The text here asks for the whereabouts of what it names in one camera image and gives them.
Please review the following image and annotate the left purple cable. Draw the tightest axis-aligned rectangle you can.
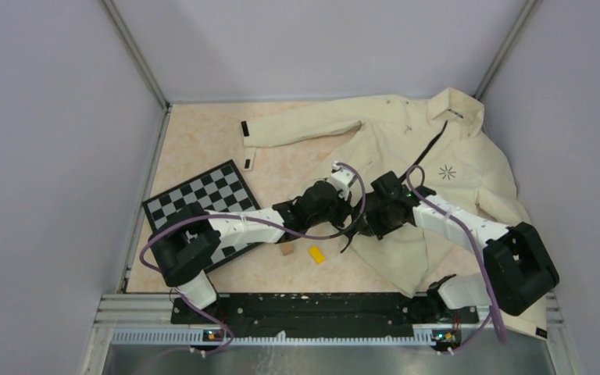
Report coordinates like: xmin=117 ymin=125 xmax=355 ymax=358
xmin=139 ymin=161 xmax=367 ymax=358

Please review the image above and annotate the yellow rectangular block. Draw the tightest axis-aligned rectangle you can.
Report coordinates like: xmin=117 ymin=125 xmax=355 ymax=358
xmin=308 ymin=246 xmax=326 ymax=265

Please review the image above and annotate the small wooden letter cube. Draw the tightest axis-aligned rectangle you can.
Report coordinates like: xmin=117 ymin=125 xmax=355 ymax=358
xmin=279 ymin=243 xmax=295 ymax=256

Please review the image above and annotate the cream zip-up jacket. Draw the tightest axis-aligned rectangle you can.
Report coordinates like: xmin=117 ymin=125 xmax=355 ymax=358
xmin=241 ymin=87 xmax=548 ymax=340

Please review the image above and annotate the black white checkerboard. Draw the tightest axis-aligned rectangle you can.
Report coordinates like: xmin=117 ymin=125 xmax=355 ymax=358
xmin=141 ymin=159 xmax=269 ymax=275

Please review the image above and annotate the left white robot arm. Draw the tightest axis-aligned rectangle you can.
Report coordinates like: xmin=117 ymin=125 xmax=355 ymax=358
xmin=148 ymin=176 xmax=352 ymax=323

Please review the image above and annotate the grey slotted cable duct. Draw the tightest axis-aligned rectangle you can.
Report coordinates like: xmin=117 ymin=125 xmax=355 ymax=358
xmin=111 ymin=328 xmax=435 ymax=346

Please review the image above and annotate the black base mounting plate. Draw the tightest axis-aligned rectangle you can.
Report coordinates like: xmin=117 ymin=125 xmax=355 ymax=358
xmin=170 ymin=292 xmax=480 ymax=340

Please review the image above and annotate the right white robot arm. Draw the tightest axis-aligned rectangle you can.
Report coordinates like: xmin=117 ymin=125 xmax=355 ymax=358
xmin=353 ymin=172 xmax=560 ymax=322

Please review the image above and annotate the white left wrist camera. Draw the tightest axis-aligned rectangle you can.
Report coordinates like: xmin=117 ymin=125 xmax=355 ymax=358
xmin=326 ymin=162 xmax=355 ymax=201

